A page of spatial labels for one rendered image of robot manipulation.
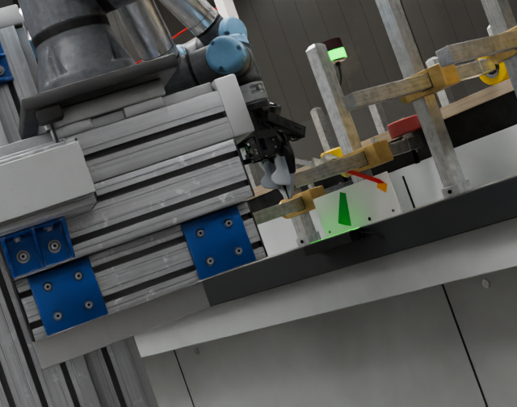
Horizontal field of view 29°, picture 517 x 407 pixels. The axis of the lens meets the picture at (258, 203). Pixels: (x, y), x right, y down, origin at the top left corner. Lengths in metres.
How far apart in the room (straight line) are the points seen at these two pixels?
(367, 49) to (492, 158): 6.99
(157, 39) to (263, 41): 7.04
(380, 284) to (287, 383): 0.79
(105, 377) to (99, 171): 0.39
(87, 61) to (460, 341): 1.43
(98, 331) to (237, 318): 1.35
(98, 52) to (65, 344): 0.43
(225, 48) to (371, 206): 0.55
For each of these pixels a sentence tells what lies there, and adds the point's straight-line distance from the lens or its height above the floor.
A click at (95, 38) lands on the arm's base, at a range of 1.47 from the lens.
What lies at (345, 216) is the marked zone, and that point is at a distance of 2.39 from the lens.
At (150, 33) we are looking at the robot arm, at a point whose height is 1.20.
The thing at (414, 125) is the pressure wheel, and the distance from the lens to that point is 2.41.
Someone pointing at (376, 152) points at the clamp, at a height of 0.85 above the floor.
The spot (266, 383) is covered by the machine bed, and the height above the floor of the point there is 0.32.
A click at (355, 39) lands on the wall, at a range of 9.30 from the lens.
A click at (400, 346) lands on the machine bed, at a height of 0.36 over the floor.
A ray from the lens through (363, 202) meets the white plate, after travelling 2.34.
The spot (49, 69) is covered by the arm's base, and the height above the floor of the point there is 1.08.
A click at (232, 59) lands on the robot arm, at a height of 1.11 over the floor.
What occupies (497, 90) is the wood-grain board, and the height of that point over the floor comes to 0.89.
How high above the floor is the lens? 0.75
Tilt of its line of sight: 2 degrees up
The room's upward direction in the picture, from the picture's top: 20 degrees counter-clockwise
